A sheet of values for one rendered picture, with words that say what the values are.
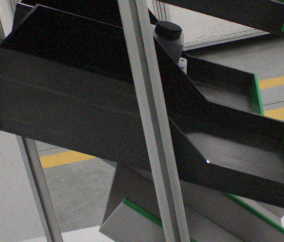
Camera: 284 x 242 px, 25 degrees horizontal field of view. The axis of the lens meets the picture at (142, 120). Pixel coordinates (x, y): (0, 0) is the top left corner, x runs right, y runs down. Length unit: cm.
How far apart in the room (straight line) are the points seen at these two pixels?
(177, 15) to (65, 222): 199
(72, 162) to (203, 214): 267
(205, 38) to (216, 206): 378
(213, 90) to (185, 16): 364
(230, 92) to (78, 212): 219
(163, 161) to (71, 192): 258
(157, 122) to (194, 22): 393
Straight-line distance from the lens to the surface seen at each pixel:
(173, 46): 69
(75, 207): 296
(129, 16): 46
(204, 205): 71
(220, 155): 60
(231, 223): 72
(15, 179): 199
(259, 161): 61
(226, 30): 447
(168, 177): 51
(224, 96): 76
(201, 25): 443
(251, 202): 87
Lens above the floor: 151
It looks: 24 degrees down
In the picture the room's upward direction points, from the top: 11 degrees counter-clockwise
